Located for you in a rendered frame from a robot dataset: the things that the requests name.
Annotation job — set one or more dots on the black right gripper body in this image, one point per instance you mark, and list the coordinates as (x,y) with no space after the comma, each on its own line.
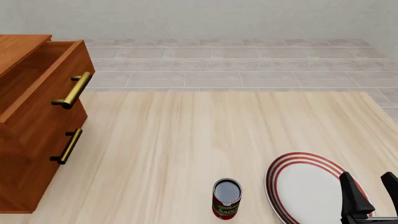
(373,220)

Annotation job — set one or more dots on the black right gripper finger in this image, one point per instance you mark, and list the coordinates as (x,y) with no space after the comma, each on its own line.
(392,186)
(353,198)

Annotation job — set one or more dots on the wooden cabinet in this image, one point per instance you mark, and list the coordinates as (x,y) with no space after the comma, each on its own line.
(18,186)

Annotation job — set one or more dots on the white plate with red rings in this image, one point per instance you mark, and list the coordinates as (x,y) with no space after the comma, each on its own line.
(308,193)

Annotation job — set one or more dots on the tomato sauce tin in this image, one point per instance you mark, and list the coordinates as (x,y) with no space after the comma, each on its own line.
(224,207)

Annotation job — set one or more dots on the closed wooden drawer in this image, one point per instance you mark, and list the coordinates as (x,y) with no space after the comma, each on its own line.
(40,142)

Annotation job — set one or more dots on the open wooden drawer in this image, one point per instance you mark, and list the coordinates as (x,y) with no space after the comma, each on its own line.
(46,98)

